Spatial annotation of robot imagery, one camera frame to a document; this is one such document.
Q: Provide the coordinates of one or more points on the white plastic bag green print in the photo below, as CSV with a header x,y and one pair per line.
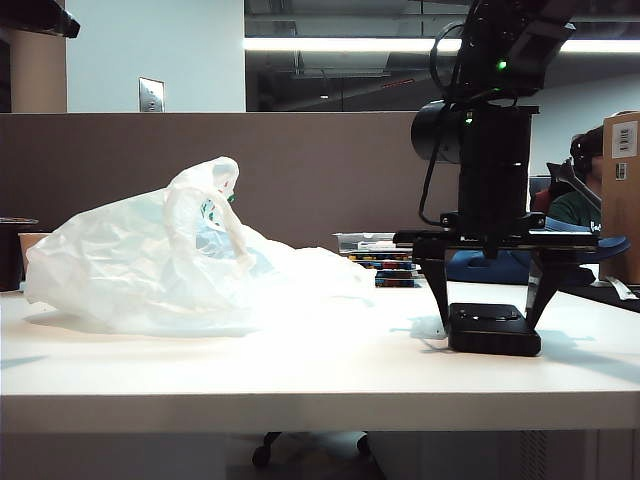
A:
x,y
125,270

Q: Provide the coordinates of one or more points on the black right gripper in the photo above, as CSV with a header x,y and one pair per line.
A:
x,y
492,200

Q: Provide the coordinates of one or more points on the seated person with headphones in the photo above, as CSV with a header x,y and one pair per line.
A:
x,y
575,207

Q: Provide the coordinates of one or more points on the brown cardboard box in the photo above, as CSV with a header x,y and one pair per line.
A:
x,y
622,210

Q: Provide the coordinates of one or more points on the metal wall plate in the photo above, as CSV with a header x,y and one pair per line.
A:
x,y
151,95

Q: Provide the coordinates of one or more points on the white paper strip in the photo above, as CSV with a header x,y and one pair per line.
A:
x,y
622,289

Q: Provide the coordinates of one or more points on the flat colourful game box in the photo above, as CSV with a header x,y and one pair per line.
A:
x,y
385,257
395,266

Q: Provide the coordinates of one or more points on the brown desk divider panel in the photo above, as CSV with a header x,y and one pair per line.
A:
x,y
300,175

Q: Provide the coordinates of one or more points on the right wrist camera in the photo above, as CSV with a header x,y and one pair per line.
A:
x,y
540,45

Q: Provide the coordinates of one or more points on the stack of colourful boxes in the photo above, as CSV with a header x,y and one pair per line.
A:
x,y
397,280

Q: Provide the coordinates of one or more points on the blue foam slipper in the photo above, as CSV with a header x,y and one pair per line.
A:
x,y
615,245
475,267

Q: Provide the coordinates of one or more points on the red office chair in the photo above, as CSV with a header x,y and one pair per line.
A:
x,y
542,202

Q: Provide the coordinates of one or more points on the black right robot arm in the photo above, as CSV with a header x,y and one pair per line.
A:
x,y
492,140

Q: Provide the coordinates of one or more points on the black mat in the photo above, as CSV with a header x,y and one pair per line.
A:
x,y
610,297

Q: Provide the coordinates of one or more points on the dark drink cup sealed lid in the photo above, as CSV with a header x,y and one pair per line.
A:
x,y
10,260

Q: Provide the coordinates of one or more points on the clear plastic box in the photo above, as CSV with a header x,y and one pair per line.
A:
x,y
350,242

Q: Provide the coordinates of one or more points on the black power bank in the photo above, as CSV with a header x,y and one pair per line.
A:
x,y
492,337

